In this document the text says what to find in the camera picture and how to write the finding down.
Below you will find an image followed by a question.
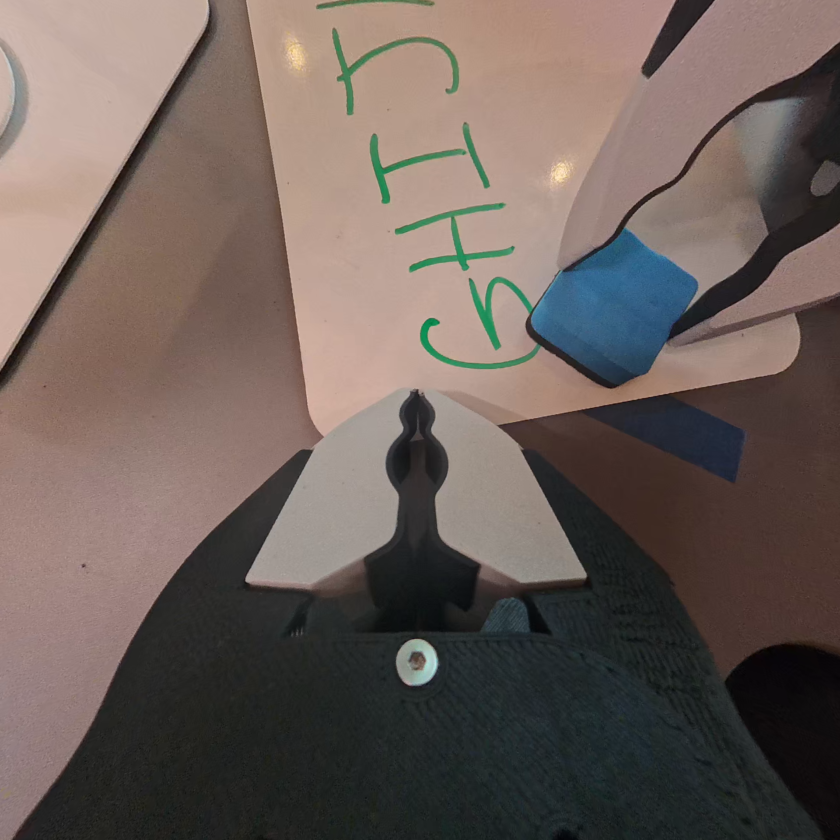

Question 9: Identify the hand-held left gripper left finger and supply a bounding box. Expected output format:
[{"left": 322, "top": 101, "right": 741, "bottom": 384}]
[{"left": 245, "top": 388, "right": 419, "bottom": 623}]

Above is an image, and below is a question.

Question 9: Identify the white whiteboard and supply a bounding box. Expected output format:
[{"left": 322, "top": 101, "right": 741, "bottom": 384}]
[{"left": 246, "top": 0, "right": 803, "bottom": 437}]

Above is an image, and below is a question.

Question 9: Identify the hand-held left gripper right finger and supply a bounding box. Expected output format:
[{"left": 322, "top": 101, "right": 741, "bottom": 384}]
[{"left": 415, "top": 390, "right": 588, "bottom": 623}]

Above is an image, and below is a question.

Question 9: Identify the blue whiteboard eraser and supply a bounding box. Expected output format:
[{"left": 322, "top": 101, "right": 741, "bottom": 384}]
[{"left": 526, "top": 228, "right": 700, "bottom": 388}]

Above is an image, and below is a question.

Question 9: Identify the white metal desk stand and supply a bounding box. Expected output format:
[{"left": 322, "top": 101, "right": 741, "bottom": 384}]
[{"left": 0, "top": 0, "right": 211, "bottom": 370}]

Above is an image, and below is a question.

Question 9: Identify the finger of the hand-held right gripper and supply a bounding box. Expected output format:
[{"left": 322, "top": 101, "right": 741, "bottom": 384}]
[
  {"left": 558, "top": 0, "right": 840, "bottom": 270},
  {"left": 666, "top": 222, "right": 840, "bottom": 349}
]

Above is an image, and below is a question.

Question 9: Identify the blue tape strip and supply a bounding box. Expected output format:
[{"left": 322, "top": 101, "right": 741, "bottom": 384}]
[{"left": 584, "top": 397, "right": 747, "bottom": 483}]

